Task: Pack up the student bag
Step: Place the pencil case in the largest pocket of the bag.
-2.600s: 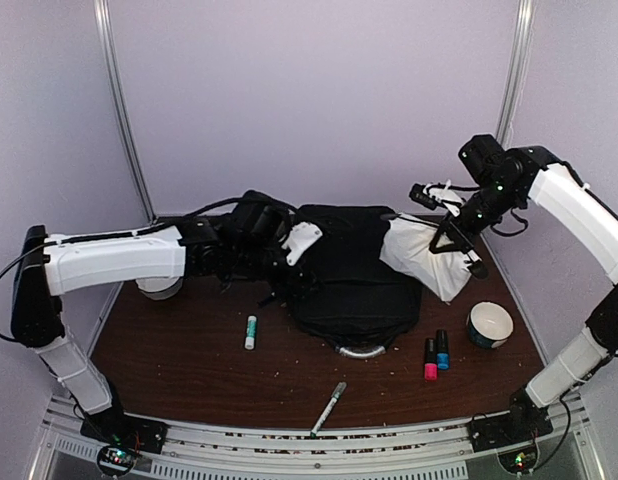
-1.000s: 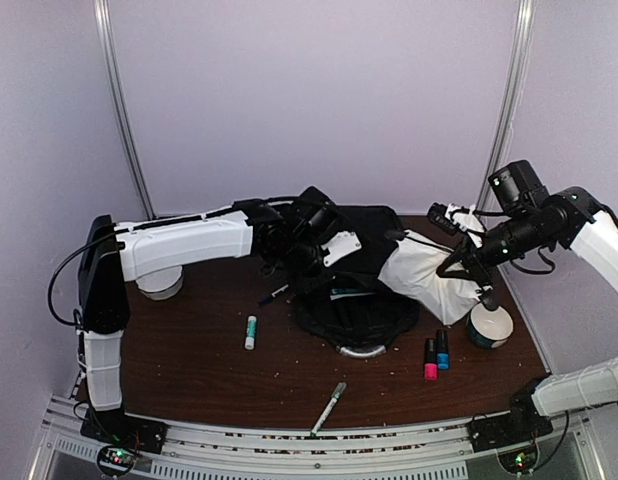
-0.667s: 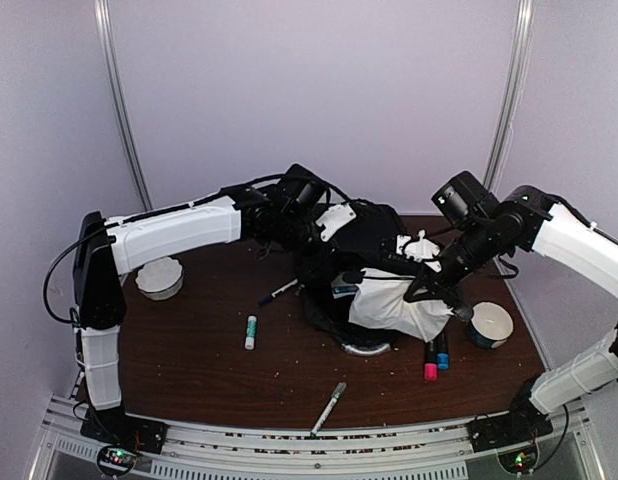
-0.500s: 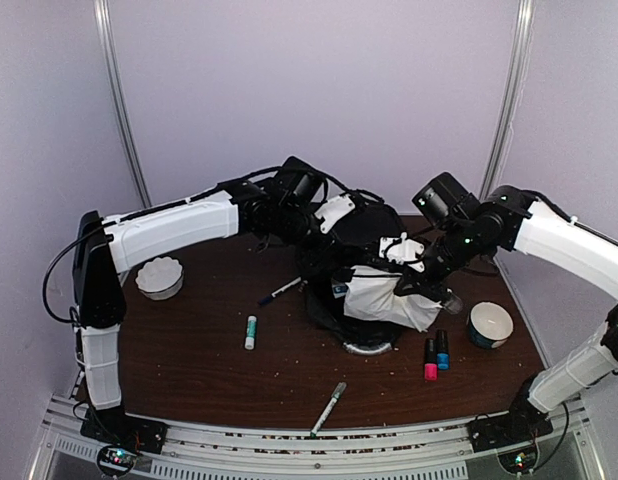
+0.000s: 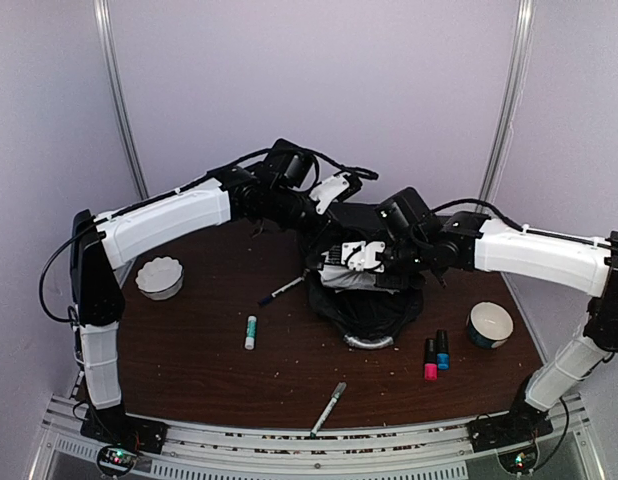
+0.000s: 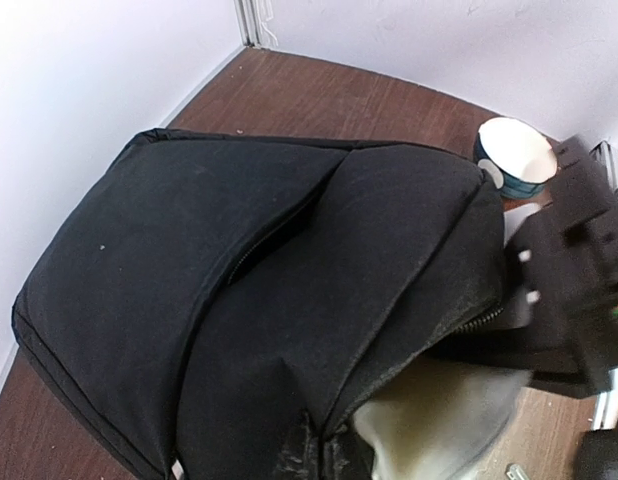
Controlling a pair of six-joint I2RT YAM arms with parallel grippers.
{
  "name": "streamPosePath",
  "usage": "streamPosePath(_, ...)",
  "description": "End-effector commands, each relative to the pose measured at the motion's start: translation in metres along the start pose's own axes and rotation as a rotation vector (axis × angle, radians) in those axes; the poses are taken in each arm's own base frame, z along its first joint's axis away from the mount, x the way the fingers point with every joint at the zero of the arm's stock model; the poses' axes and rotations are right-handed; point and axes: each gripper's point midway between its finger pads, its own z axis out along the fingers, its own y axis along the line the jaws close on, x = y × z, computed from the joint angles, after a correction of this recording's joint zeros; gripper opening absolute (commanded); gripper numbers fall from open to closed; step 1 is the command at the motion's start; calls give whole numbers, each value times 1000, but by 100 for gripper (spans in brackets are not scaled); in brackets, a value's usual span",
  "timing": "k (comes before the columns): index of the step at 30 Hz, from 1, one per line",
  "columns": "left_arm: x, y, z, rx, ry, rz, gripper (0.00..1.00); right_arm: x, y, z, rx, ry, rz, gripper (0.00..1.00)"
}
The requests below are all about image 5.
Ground white plastic pouch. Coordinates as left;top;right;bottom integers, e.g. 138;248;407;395
319;265;377;291

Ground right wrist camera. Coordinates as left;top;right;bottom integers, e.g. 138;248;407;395
375;187;441;241

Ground right aluminium corner post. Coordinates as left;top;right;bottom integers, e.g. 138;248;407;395
479;0;536;203

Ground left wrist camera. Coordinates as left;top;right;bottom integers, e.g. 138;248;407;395
262;138;319;189

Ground blue capped black highlighter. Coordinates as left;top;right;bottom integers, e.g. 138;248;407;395
436;329;450;371

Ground thin green white pen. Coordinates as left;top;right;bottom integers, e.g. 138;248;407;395
309;382;347;438

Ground black student backpack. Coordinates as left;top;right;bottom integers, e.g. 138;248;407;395
297;203;425;350

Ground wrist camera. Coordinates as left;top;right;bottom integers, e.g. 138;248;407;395
375;187;441;241
262;138;319;189

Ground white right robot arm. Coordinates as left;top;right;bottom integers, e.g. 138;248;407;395
376;194;618;442

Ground pink capped black highlighter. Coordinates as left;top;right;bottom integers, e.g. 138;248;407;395
423;338;438;381

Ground small black pen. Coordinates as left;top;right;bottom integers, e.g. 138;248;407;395
257;276;304;306

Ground blue white ceramic bowl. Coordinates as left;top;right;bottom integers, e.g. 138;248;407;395
466;302;514;349

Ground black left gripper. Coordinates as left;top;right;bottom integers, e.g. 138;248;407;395
268;184;348;250

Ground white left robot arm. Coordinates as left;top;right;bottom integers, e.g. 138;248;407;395
51;153;350;444

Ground aluminium corner post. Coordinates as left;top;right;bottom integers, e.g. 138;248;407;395
93;0;150;201
479;0;536;203

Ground left aluminium corner post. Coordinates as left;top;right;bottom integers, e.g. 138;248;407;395
93;0;150;201

